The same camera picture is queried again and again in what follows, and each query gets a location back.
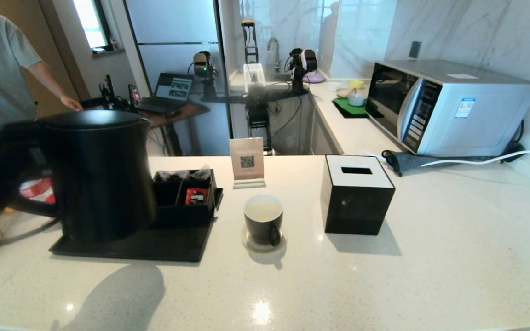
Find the black electric kettle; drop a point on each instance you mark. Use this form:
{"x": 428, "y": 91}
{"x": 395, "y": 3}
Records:
{"x": 104, "y": 184}

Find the black desk mounted device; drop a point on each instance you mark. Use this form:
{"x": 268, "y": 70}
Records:
{"x": 113, "y": 103}

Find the black compartment organizer box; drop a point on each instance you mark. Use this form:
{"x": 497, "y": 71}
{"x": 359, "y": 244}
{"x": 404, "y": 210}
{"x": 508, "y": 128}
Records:
{"x": 187, "y": 214}

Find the brown wooden desk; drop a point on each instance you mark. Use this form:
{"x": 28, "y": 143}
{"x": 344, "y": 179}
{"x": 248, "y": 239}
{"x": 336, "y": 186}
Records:
{"x": 187, "y": 112}

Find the black laptop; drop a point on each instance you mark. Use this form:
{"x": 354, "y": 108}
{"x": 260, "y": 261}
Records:
{"x": 175, "y": 87}

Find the black serving tray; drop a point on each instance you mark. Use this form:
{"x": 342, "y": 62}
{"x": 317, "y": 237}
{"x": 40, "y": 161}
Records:
{"x": 177, "y": 243}

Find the red coffee sachet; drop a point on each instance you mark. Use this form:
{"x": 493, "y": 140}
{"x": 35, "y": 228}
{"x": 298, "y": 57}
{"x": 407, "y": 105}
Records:
{"x": 196, "y": 195}

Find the black sensor head green light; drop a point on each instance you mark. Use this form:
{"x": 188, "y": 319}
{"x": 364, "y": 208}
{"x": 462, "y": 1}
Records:
{"x": 203, "y": 64}

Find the silver refrigerator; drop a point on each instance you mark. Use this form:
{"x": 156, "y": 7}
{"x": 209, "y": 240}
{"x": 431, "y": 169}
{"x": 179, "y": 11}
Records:
{"x": 173, "y": 23}

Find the QR code acrylic sign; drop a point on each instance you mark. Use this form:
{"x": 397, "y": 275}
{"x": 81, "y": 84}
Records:
{"x": 246, "y": 158}

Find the black background robot stand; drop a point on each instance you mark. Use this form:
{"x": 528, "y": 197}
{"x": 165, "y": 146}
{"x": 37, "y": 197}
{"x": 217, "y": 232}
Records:
{"x": 258, "y": 119}

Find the black mug white inside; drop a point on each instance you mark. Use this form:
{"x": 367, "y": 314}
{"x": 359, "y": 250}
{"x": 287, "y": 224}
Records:
{"x": 260, "y": 230}

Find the white plastic rack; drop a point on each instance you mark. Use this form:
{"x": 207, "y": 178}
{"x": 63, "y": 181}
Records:
{"x": 253, "y": 78}

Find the chrome sink faucet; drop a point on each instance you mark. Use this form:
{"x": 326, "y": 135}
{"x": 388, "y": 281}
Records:
{"x": 274, "y": 43}

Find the purple plate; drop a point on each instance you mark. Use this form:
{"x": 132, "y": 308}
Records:
{"x": 314, "y": 78}

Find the small white bowl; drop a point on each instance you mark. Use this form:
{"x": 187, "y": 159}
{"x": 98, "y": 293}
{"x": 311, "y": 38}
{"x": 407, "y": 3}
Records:
{"x": 333, "y": 86}

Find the tan small dish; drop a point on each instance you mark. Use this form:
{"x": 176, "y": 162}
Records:
{"x": 343, "y": 93}

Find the green mat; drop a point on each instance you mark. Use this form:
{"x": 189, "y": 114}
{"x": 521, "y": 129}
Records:
{"x": 348, "y": 108}

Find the black tissue box white top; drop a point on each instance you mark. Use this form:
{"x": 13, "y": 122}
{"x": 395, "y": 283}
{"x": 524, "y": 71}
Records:
{"x": 357, "y": 207}

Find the white bowl with spoon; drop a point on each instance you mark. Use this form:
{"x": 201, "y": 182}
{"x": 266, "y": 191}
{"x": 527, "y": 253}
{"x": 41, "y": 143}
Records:
{"x": 356, "y": 99}

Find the yellow bowl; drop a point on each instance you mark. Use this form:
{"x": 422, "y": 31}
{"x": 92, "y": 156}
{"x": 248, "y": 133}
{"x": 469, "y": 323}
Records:
{"x": 356, "y": 84}

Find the silver microwave oven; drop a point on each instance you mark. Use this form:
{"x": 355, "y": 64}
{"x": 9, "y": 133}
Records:
{"x": 476, "y": 115}

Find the window with dark frame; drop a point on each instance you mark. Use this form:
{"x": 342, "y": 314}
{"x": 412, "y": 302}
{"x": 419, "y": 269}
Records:
{"x": 92, "y": 23}

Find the dark wall socket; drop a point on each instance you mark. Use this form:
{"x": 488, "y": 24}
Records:
{"x": 414, "y": 49}

